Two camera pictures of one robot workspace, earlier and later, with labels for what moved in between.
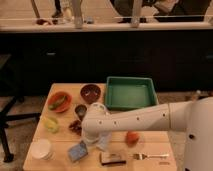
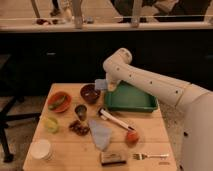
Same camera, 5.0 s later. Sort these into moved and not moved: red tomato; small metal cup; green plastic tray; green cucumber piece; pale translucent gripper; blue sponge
Moved: pale translucent gripper; blue sponge
Not moved: green cucumber piece; red tomato; green plastic tray; small metal cup
